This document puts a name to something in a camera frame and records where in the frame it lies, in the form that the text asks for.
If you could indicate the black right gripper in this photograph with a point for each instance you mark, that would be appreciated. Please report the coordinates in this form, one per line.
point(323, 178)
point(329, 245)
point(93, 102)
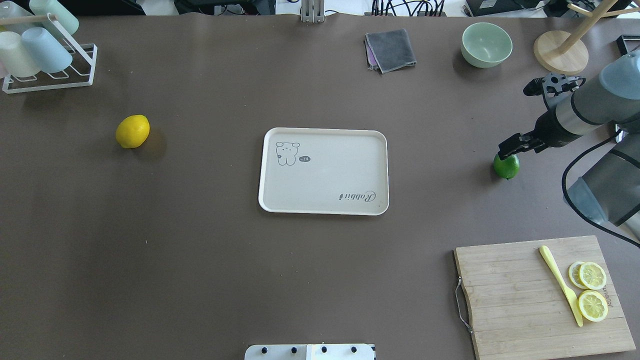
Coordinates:
point(546, 129)

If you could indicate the green lime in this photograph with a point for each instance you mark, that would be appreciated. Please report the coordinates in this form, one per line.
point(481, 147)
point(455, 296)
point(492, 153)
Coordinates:
point(506, 168)

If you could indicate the yellow lemon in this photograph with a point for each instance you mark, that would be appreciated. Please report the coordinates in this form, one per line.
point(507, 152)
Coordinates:
point(133, 131)

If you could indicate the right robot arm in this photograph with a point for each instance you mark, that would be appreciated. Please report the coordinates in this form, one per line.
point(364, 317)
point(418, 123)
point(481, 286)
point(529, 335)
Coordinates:
point(608, 192)

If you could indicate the cream rabbit tray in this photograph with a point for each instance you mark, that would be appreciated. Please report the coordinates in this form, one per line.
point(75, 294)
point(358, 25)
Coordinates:
point(324, 171)

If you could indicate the mint green bowl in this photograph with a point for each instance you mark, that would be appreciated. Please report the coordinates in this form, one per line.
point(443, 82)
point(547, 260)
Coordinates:
point(485, 45)

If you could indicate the wooden mug tree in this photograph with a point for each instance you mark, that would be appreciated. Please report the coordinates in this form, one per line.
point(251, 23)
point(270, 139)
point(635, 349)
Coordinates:
point(564, 53)

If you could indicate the lemon slice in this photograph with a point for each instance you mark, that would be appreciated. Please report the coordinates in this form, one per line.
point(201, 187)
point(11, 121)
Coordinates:
point(573, 274)
point(593, 305)
point(592, 276)

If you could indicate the grey folded cloth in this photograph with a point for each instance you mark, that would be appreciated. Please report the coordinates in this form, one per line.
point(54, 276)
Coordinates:
point(389, 51)

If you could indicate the yellow plastic knife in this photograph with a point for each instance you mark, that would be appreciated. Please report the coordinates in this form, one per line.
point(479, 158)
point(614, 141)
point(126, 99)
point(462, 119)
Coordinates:
point(570, 295)

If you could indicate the bamboo cutting board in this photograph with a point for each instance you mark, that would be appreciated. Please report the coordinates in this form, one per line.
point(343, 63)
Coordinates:
point(517, 310)

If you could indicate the blue plastic cup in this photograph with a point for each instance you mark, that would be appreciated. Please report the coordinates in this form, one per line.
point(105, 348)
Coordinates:
point(47, 52)

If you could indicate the green plastic cup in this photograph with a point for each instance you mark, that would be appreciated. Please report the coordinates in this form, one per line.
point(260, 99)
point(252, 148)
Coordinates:
point(55, 8)

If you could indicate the cream plastic cup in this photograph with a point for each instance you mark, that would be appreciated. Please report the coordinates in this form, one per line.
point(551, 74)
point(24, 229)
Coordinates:
point(15, 56)

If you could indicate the pale grey-blue plastic cup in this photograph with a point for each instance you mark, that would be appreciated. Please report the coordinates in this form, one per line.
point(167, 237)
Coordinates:
point(10, 9)

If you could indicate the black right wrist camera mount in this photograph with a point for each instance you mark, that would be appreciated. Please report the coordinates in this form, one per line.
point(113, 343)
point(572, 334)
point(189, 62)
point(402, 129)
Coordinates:
point(553, 88)

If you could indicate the aluminium frame post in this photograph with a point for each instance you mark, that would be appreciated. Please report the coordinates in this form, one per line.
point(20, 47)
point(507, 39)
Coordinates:
point(312, 11)

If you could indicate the white wire cup rack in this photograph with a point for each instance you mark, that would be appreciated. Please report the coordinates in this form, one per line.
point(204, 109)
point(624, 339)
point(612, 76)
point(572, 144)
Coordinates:
point(81, 73)

